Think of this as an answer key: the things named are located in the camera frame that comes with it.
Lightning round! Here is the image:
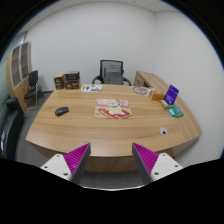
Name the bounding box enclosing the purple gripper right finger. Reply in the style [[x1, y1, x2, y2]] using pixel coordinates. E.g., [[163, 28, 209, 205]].
[[132, 143, 182, 185]]

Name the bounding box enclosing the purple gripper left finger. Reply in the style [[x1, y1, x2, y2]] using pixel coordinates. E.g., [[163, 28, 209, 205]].
[[41, 143, 91, 184]]

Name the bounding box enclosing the black computer mouse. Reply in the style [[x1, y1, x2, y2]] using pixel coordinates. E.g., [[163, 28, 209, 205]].
[[55, 107, 69, 116]]

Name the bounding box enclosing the colourful illustrated mouse pad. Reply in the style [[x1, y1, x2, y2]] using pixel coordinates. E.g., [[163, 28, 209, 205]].
[[94, 99, 132, 119]]

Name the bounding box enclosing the blue card pack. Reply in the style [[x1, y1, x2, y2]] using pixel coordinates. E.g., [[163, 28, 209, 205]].
[[167, 109, 175, 117]]

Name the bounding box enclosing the green card pack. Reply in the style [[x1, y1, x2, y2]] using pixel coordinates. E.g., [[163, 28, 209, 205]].
[[170, 105, 184, 117]]

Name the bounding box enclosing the yellow small box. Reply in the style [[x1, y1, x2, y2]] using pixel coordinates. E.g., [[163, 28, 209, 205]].
[[159, 100, 170, 109]]

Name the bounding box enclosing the orange cardboard box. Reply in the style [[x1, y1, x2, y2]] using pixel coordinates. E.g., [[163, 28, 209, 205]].
[[149, 90, 165, 101]]

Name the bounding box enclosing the purple standing card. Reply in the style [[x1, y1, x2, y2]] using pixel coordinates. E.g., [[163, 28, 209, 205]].
[[164, 85, 179, 105]]

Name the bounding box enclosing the black leather armchair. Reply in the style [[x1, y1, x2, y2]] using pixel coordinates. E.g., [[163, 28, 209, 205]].
[[0, 98, 25, 160]]

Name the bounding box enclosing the round grey coaster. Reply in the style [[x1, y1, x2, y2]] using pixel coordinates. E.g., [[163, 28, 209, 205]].
[[132, 86, 148, 96]]

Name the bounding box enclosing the white green leaflet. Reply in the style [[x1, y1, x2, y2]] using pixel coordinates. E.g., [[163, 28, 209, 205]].
[[81, 84, 102, 92]]

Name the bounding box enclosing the black visitor chair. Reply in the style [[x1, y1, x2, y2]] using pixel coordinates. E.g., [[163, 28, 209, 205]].
[[24, 70, 43, 101]]

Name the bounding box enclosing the small dark cardboard box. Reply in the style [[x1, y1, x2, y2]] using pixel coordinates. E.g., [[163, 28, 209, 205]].
[[54, 74, 64, 90]]

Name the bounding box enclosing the large dark cardboard box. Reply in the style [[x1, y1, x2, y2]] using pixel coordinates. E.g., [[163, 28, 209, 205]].
[[64, 71, 80, 90]]

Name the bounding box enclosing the wooden side cabinet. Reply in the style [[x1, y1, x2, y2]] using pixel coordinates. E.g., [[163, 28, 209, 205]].
[[134, 71, 169, 94]]

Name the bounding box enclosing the black mesh office chair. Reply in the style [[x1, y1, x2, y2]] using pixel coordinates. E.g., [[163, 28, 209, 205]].
[[92, 60, 131, 86]]

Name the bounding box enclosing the white desk cable grommet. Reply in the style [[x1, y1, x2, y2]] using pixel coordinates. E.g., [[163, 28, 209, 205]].
[[160, 127, 168, 135]]

